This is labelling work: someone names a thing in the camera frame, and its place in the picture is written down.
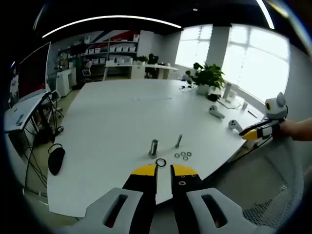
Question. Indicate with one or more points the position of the white cabinet unit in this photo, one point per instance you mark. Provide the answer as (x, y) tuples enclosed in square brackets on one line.
[(64, 83)]

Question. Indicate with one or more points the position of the ceiling light strip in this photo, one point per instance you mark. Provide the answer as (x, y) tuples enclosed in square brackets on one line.
[(267, 14), (109, 17)]

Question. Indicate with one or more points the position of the black oval device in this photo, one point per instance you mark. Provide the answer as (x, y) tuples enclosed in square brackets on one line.
[(56, 161)]

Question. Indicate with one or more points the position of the white handheld controller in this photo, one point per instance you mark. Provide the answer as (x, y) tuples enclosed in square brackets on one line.
[(235, 125), (215, 112)]

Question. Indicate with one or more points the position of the grey mesh office chair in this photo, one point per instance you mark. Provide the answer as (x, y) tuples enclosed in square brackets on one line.
[(268, 182)]

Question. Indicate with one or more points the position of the shelving with white bins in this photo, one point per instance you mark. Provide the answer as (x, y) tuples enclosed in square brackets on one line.
[(117, 48)]

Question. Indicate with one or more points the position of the black monitor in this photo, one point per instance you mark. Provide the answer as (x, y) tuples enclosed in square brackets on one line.
[(153, 58)]

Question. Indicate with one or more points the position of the white counter desk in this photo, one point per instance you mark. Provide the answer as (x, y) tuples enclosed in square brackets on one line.
[(126, 69)]

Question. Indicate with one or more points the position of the large black washer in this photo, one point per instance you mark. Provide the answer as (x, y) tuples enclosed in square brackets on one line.
[(156, 162)]

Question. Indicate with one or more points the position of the small white cup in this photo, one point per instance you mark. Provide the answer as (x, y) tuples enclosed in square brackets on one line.
[(244, 105)]

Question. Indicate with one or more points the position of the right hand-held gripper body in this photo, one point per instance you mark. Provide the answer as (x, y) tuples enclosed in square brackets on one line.
[(275, 107)]

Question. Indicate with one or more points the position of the large potted green plant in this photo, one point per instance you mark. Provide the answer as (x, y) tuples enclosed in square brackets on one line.
[(207, 75)]

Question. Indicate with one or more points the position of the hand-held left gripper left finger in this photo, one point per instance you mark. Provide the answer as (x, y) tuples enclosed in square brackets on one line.
[(141, 192)]

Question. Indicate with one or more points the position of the monitor with red screen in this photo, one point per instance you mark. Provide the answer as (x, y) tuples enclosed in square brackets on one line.
[(33, 70)]

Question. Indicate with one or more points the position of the small potted plant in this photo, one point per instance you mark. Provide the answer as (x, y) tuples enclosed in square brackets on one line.
[(142, 59)]

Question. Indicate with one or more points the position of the white bottle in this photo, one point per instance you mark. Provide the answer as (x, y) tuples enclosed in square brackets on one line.
[(228, 91)]

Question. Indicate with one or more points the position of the thin steel threaded stud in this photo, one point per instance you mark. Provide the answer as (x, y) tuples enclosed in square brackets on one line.
[(179, 141)]

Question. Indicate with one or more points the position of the grey side desk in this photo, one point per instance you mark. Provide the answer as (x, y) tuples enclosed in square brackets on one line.
[(22, 109)]

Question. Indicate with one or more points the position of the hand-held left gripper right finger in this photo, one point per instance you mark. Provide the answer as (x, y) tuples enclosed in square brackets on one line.
[(185, 195)]

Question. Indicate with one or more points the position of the thick steel threaded stud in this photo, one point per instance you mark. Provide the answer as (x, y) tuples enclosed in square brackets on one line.
[(154, 146)]

